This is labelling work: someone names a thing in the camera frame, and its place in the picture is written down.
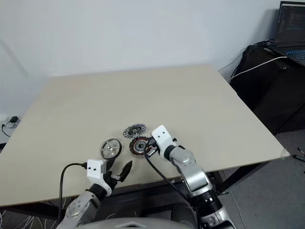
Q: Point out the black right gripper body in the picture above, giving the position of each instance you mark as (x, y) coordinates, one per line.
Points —
(152, 149)

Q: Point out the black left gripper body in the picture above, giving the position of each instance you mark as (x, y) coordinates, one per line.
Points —
(114, 181)

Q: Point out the motor housing with copper windings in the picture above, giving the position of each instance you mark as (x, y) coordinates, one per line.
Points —
(138, 146)

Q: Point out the round silver motor lid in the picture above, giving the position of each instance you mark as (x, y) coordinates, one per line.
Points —
(109, 149)

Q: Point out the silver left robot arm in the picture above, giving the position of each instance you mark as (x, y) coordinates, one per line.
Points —
(81, 205)

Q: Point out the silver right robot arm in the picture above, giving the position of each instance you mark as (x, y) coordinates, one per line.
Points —
(190, 167)

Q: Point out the silver robot torso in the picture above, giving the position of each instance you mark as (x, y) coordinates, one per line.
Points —
(143, 223)

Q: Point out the dark rug with white lines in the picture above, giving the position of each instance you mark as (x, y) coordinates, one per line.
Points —
(23, 220)

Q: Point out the black power adapter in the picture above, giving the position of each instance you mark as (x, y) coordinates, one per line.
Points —
(13, 119)

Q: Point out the white power strip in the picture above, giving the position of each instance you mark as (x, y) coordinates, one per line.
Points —
(9, 126)

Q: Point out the black cabinet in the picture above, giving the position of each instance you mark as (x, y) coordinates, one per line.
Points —
(269, 95)

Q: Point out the clear table corner guard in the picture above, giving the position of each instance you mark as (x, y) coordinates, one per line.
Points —
(285, 153)

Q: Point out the tools on floor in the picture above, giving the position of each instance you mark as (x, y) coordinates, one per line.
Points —
(299, 157)

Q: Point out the black open laptop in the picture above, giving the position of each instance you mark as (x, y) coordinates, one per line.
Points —
(289, 28)

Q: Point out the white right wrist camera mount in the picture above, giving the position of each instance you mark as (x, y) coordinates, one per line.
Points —
(162, 140)

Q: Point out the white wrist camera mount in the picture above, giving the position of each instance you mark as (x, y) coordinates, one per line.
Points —
(95, 169)
(162, 140)

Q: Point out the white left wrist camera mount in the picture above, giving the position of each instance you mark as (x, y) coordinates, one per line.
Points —
(95, 169)

